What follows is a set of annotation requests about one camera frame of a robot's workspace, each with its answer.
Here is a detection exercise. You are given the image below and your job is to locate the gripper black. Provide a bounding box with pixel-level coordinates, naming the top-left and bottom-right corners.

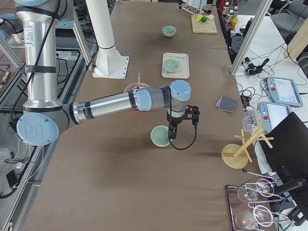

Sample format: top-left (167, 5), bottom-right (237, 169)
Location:
top-left (166, 111), bottom-right (185, 140)

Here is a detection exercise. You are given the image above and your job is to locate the green bowl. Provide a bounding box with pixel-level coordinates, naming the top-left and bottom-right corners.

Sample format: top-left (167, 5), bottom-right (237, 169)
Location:
top-left (163, 59), bottom-right (180, 73)
top-left (150, 125), bottom-right (170, 147)
top-left (162, 26), bottom-right (177, 38)

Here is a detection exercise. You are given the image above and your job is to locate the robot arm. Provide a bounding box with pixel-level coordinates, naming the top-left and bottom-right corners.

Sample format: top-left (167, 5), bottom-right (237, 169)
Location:
top-left (15, 0), bottom-right (199, 146)

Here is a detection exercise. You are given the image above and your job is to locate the metal ice scoop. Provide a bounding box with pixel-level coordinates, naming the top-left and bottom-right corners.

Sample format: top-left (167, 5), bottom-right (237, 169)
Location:
top-left (137, 72), bottom-right (142, 89)

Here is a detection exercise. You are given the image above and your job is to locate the pink bowl with ice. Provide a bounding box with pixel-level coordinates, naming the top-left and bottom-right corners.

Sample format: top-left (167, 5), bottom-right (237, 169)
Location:
top-left (124, 82), bottom-right (149, 93)

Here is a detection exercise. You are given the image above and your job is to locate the grey folded cloth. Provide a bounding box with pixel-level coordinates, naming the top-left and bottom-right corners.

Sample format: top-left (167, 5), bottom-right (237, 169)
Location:
top-left (216, 95), bottom-right (238, 114)

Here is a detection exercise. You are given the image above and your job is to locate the beige serving tray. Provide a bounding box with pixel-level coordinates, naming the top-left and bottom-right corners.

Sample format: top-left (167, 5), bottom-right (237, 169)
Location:
top-left (162, 52), bottom-right (190, 79)

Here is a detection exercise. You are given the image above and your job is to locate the green bowl on tray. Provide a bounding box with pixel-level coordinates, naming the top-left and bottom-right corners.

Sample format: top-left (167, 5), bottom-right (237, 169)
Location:
top-left (163, 59), bottom-right (180, 73)

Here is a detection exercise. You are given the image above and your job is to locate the wooden mug tree stand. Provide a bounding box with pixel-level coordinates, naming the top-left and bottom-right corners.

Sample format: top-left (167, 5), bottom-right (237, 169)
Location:
top-left (221, 125), bottom-right (274, 169)

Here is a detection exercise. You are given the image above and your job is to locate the white ceramic spoon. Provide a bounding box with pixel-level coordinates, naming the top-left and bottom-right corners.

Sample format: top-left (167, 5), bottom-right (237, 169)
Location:
top-left (169, 53), bottom-right (188, 58)

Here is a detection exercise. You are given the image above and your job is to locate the teach pendant tablet near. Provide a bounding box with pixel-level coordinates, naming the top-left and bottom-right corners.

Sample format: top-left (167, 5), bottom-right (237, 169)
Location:
top-left (258, 101), bottom-right (292, 134)

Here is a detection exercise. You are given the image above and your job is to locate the teach pendant tablet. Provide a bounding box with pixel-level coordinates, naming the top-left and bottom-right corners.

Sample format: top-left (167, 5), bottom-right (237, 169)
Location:
top-left (258, 101), bottom-right (292, 134)
top-left (267, 76), bottom-right (303, 107)

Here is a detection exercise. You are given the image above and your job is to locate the wine glass far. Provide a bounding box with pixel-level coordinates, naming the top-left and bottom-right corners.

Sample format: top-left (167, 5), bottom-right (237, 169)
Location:
top-left (237, 178), bottom-right (274, 203)

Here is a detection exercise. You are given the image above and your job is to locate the wine glass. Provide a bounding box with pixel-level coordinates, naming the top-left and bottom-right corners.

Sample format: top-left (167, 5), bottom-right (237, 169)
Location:
top-left (235, 205), bottom-right (273, 231)
top-left (237, 178), bottom-right (274, 203)

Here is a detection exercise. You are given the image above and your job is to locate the wooden cutting board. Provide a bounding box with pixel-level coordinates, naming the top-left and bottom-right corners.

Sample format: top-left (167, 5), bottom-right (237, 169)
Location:
top-left (191, 15), bottom-right (217, 34)

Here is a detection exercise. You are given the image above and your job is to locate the teach pendant tablet far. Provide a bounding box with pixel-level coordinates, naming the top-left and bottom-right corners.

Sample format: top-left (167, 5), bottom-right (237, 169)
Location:
top-left (267, 76), bottom-right (303, 107)

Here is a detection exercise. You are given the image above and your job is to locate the black monitor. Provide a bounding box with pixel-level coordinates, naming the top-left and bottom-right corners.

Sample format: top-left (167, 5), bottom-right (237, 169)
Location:
top-left (261, 112), bottom-right (308, 183)

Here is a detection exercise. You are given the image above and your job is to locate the white garlic bulb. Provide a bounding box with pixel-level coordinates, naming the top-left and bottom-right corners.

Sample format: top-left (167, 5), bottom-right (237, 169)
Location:
top-left (207, 14), bottom-right (214, 20)

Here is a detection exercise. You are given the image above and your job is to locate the wine glass near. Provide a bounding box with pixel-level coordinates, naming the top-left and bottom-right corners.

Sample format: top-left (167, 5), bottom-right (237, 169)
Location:
top-left (235, 205), bottom-right (273, 231)

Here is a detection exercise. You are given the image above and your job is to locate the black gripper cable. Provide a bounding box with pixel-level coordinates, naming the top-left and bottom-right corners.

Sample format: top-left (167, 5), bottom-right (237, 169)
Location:
top-left (167, 105), bottom-right (199, 151)

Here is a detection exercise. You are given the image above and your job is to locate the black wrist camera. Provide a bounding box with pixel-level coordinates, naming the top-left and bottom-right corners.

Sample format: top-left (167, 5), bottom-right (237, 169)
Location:
top-left (185, 105), bottom-right (200, 127)

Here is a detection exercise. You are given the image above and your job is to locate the white camera pole stand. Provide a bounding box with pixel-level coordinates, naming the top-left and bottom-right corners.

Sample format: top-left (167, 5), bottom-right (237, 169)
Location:
top-left (86, 0), bottom-right (129, 79)

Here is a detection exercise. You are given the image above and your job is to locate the aluminium frame post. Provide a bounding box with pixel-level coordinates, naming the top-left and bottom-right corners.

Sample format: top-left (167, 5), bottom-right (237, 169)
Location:
top-left (230, 0), bottom-right (272, 75)

